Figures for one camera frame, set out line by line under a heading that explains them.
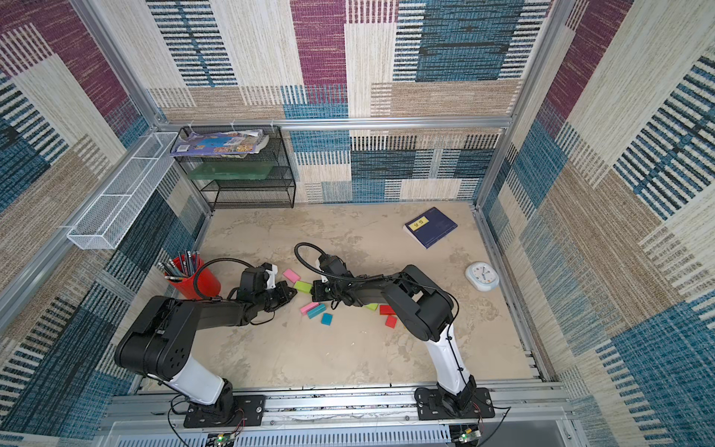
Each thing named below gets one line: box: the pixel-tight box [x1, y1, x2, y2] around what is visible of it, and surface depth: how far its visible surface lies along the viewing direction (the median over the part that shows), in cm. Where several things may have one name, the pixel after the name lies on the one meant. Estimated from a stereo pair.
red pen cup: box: [164, 253, 222, 300], surface depth 88 cm
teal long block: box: [307, 303, 327, 320], surface depth 91 cm
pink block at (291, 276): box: [282, 268, 302, 285], surface depth 101 cm
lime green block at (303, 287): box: [293, 280, 313, 294], surface depth 97 cm
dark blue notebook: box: [403, 206, 459, 249], surface depth 114 cm
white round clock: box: [464, 261, 500, 292], surface depth 98 cm
